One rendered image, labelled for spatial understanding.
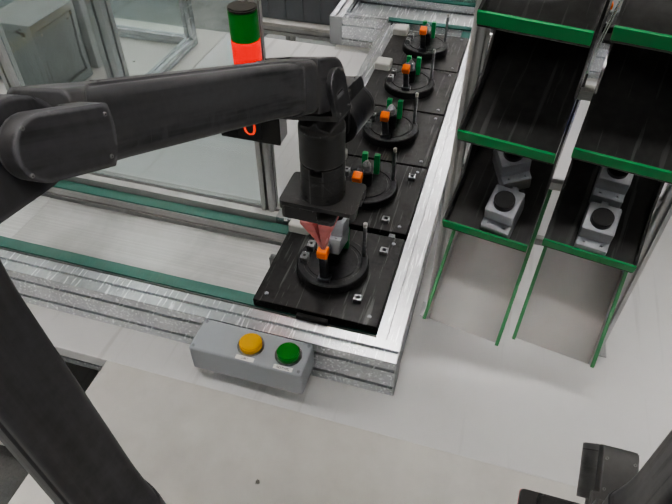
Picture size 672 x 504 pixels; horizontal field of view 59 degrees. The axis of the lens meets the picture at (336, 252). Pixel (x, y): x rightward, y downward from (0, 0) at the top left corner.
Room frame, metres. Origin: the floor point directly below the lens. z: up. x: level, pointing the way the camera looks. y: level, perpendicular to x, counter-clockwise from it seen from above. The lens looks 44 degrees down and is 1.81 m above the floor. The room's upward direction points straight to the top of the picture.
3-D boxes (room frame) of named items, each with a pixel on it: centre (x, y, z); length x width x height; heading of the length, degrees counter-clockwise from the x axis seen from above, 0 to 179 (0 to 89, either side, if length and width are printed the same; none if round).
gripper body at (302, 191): (0.61, 0.02, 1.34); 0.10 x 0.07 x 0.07; 73
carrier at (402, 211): (1.06, -0.07, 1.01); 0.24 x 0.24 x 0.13; 73
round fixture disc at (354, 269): (0.82, 0.01, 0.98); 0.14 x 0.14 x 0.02
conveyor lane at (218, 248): (0.92, 0.29, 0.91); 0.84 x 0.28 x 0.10; 73
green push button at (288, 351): (0.61, 0.08, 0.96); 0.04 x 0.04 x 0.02
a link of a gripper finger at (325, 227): (0.61, 0.03, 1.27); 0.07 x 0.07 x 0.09; 73
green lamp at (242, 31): (0.98, 0.15, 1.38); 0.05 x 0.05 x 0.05
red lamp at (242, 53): (0.98, 0.15, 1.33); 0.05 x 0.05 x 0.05
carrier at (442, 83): (1.53, -0.21, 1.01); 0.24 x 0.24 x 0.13; 73
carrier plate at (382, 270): (0.82, 0.01, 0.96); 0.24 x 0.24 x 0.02; 73
